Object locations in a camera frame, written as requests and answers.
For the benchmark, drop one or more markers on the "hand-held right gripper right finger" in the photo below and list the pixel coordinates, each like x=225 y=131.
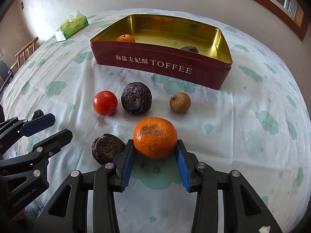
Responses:
x=183 y=167

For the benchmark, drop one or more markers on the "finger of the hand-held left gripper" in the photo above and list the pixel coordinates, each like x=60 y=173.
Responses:
x=38 y=125
x=55 y=142

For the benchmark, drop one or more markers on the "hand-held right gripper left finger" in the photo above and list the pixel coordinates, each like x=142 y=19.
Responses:
x=127 y=167

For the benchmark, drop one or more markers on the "dark cherry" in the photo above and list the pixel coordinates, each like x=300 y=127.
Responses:
x=38 y=112

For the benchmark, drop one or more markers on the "dark wrinkled water chestnut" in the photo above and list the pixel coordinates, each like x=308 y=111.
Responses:
x=136 y=97
x=107 y=148

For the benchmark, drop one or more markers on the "large scarred orange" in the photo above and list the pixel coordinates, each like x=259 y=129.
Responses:
x=155 y=137

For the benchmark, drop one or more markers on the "small red cherry tomato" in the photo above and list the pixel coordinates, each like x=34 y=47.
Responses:
x=105 y=102

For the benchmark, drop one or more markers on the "brown longan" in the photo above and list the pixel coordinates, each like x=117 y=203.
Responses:
x=179 y=102

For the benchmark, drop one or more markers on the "red and gold tin box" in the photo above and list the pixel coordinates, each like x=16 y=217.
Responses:
x=170 y=72

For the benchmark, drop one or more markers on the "large dark water chestnut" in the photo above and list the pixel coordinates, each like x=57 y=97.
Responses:
x=189 y=50

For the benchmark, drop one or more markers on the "small mandarin with stem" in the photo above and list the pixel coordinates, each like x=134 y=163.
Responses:
x=125 y=38

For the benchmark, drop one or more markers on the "white cloud-print tablecloth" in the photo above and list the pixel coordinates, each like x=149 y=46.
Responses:
x=243 y=138

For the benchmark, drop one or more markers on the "light wooden chair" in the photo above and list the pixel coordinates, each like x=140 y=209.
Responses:
x=24 y=53

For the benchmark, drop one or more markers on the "green tissue box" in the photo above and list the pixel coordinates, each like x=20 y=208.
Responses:
x=73 y=26

